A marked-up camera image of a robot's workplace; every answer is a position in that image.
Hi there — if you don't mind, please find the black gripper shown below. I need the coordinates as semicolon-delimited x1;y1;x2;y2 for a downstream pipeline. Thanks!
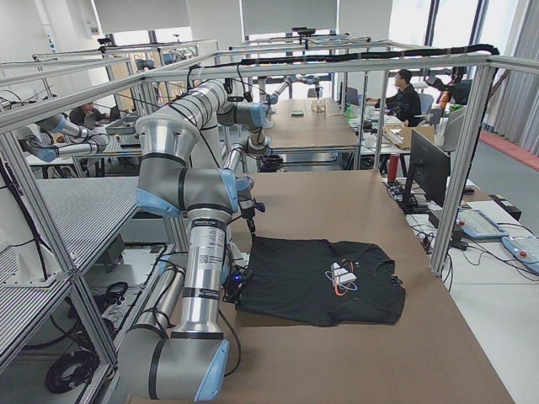
238;196;266;235
222;268;253;304

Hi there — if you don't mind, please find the black printed t-shirt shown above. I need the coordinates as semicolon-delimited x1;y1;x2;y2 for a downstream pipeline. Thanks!
235;237;405;327

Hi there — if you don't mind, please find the red water bottle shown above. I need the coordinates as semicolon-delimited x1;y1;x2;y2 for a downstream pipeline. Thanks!
387;153;400;183

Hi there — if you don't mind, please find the black computer monitor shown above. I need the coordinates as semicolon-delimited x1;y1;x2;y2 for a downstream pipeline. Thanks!
400;129;451;214

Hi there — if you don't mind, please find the seated person black jacket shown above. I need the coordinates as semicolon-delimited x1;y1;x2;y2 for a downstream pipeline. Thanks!
386;69;422;127

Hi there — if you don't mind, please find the blue teach pendant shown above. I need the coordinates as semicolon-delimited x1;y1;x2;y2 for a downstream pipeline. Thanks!
456;210;509;240

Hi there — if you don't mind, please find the aluminium cage frame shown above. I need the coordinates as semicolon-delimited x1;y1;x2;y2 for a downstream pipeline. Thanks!
1;49;495;369

